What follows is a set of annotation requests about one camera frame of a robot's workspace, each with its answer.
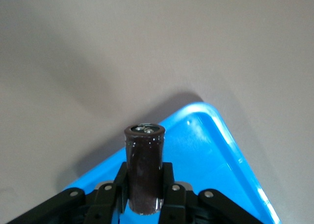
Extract blue plastic tray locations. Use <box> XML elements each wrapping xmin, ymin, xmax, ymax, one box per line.
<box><xmin>57</xmin><ymin>102</ymin><xmax>283</xmax><ymax>224</ymax></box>

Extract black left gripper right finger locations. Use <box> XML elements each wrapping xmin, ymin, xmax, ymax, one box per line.
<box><xmin>158</xmin><ymin>162</ymin><xmax>264</xmax><ymax>224</ymax></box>

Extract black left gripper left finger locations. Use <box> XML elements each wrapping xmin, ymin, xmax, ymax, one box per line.
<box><xmin>7</xmin><ymin>161</ymin><xmax>130</xmax><ymax>224</ymax></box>

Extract plain dark brown electrolytic capacitor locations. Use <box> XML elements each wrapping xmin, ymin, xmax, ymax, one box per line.
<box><xmin>124</xmin><ymin>122</ymin><xmax>165</xmax><ymax>215</ymax></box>

